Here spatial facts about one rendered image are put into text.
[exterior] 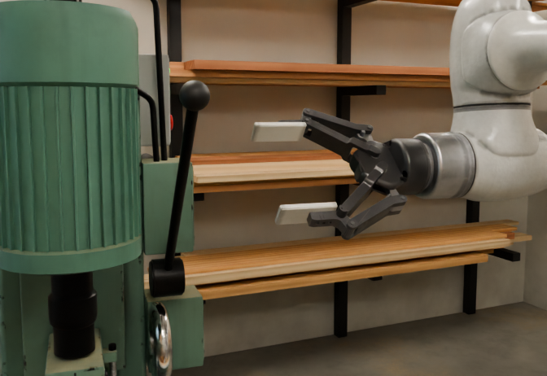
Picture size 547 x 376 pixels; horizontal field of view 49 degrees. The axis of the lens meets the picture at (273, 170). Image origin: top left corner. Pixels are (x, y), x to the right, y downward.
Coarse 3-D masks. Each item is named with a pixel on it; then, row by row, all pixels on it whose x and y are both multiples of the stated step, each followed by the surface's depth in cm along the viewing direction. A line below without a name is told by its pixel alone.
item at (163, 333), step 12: (156, 312) 91; (156, 324) 90; (168, 324) 90; (156, 336) 89; (168, 336) 89; (156, 348) 89; (168, 348) 89; (156, 360) 89; (168, 360) 89; (156, 372) 90; (168, 372) 90
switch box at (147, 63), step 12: (144, 60) 103; (168, 60) 105; (144, 72) 103; (168, 72) 105; (144, 84) 103; (156, 84) 104; (168, 84) 105; (156, 96) 104; (168, 96) 105; (144, 108) 104; (156, 108) 104; (168, 108) 105; (144, 120) 104; (168, 120) 105; (144, 132) 104; (168, 132) 105; (144, 144) 104; (168, 144) 106
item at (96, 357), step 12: (96, 336) 83; (48, 348) 79; (96, 348) 79; (48, 360) 76; (60, 360) 76; (72, 360) 76; (84, 360) 76; (96, 360) 76; (48, 372) 72; (60, 372) 72; (72, 372) 73; (84, 372) 73; (96, 372) 74
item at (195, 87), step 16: (192, 96) 66; (208, 96) 67; (192, 112) 69; (192, 128) 70; (192, 144) 73; (176, 192) 79; (176, 208) 81; (176, 224) 84; (176, 240) 87; (160, 272) 92; (176, 272) 92; (160, 288) 92; (176, 288) 92
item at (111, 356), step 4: (108, 344) 85; (112, 344) 85; (104, 348) 85; (108, 348) 85; (112, 348) 85; (104, 352) 84; (108, 352) 84; (112, 352) 84; (116, 352) 84; (104, 356) 84; (108, 356) 84; (112, 356) 84; (116, 356) 84; (104, 360) 84; (108, 360) 84; (112, 360) 84; (116, 360) 84; (112, 364) 85; (112, 368) 85; (112, 372) 85
